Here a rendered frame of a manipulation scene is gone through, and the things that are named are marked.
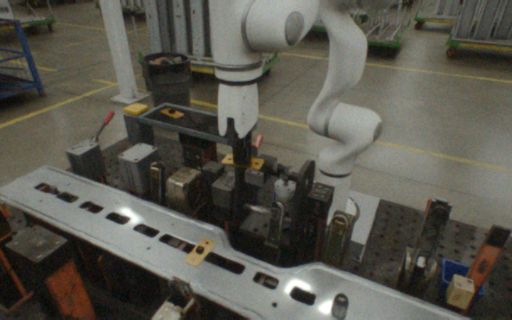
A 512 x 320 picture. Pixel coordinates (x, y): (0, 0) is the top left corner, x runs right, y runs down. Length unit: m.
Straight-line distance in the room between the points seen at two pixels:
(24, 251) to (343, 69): 0.91
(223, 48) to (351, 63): 0.49
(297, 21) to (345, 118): 0.56
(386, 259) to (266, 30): 0.99
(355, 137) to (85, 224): 0.80
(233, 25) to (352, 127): 0.59
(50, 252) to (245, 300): 0.47
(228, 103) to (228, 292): 0.41
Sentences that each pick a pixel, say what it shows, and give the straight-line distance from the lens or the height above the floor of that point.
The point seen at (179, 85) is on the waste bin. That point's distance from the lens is 3.53.
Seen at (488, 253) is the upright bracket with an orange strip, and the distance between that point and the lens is 0.79.
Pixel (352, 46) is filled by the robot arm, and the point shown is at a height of 1.41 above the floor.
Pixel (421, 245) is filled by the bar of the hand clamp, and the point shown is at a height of 1.11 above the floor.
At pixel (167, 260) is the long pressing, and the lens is 0.84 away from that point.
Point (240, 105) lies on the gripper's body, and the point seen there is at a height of 1.40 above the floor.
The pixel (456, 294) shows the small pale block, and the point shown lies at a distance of 0.81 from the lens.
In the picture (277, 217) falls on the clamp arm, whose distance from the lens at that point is 0.82.
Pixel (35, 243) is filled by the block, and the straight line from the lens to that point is 0.97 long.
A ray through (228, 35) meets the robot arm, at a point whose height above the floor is 1.51.
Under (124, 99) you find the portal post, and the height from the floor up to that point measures 0.02.
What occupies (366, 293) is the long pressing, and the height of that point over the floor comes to 1.00.
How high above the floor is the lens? 1.62
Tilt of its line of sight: 32 degrees down
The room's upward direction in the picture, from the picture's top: straight up
